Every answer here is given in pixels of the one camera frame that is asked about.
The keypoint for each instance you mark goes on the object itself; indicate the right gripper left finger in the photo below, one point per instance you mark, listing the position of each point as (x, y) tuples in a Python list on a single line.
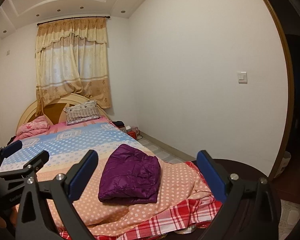
[(34, 218)]

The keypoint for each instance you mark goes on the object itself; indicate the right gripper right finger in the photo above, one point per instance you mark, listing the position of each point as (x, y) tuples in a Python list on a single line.
[(251, 208)]

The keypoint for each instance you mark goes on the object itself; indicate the purple down jacket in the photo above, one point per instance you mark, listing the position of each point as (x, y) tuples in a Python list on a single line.
[(130, 177)]

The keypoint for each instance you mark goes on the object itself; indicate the red plaid blanket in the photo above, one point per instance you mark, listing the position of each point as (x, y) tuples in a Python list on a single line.
[(184, 203)]

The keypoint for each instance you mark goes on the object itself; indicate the pink folded quilt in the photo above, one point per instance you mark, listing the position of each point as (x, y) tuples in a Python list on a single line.
[(38, 126)]

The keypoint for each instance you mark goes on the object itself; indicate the striped grey pillow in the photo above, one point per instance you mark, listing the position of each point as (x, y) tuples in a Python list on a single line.
[(82, 112)]

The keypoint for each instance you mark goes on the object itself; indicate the red box on floor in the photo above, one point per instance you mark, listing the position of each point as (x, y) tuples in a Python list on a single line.
[(133, 132)]

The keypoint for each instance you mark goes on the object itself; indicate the beige patterned curtain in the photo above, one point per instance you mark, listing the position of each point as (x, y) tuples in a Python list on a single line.
[(71, 57)]

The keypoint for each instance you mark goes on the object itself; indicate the white wall switch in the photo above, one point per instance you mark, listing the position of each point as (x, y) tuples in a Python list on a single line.
[(242, 77)]

